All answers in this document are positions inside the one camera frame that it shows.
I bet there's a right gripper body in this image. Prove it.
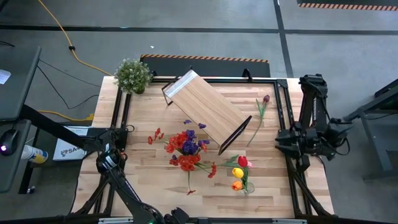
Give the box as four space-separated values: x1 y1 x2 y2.
293 122 322 160

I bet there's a red tulip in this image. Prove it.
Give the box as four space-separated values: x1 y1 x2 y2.
237 155 249 192

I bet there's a short glass vase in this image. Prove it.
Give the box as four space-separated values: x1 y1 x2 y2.
242 182 256 196

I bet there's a yellow tulip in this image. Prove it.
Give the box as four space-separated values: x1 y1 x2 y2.
231 167 248 192

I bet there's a pink tulip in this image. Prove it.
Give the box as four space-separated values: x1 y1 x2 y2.
219 154 253 169

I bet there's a large red flower bunch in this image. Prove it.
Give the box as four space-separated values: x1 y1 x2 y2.
168 143 218 196

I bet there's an orange tulip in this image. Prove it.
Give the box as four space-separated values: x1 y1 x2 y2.
231 180 248 194

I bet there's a purple flower bunch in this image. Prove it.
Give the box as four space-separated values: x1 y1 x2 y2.
170 119 211 161

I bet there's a small red flower bunch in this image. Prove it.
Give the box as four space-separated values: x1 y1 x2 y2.
147 126 190 155

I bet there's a dark maroon tulip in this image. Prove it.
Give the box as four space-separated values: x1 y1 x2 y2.
247 94 271 147

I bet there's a silver aluminium bar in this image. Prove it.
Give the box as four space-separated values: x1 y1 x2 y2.
98 217 134 224
272 218 307 224

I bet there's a black hazard-striped floor mat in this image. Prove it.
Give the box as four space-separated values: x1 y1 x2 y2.
139 54 271 78
297 0 398 12

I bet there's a white printed box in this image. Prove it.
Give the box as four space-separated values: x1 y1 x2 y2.
52 126 90 162

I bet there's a potted green plant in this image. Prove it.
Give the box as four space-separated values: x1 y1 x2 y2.
113 58 154 95

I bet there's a white yellow spray can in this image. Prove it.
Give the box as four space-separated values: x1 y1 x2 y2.
20 144 49 165

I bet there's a black desk leg beam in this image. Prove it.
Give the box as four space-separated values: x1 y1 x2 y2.
20 104 94 150

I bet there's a black keyboard tray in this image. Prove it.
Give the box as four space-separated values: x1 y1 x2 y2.
0 119 32 193

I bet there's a black computer mouse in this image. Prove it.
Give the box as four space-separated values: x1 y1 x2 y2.
0 129 19 156

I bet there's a black desk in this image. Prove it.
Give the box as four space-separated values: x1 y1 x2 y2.
0 45 42 122

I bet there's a white paper sheet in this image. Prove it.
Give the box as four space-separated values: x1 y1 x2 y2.
0 68 12 85

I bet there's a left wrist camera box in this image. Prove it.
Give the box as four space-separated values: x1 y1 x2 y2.
172 207 190 223

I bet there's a black desk frame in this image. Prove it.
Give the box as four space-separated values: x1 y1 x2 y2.
341 77 398 182

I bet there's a wooden shelf black metal frame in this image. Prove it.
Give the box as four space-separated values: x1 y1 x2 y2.
160 68 253 156

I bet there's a black aluminium table frame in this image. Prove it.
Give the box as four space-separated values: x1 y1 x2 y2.
70 76 332 224

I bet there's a yellow extension cable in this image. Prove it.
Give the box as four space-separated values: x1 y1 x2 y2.
37 110 95 122
37 0 113 77

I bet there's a black floor cable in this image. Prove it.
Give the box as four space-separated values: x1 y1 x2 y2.
36 65 100 110
39 58 103 88

